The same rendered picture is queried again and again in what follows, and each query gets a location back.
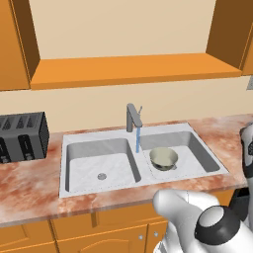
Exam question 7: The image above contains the grey sink tap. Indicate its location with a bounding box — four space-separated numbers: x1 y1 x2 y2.
126 103 144 133

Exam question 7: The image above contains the white double basin sink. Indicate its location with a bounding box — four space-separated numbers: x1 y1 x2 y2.
58 122 231 200

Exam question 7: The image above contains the grey metal bowl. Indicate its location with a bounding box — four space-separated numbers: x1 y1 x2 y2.
148 146 180 172

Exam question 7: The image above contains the blue water stream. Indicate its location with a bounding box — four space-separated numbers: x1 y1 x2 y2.
135 126 142 154

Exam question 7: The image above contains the orange wooden shelf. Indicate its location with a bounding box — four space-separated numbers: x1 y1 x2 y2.
30 52 243 92

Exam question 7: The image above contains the orange drawer front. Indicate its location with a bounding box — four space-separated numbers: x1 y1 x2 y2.
0 219 54 252
50 202 167 241

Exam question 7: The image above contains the black toaster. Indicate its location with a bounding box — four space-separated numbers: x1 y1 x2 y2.
0 111 50 165

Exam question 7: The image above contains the orange cupboard door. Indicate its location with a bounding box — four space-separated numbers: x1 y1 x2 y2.
54 223 150 253
212 188 237 208
144 219 170 253

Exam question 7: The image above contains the orange wall cupboard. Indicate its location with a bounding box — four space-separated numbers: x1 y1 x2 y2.
0 0 42 93
205 0 253 77

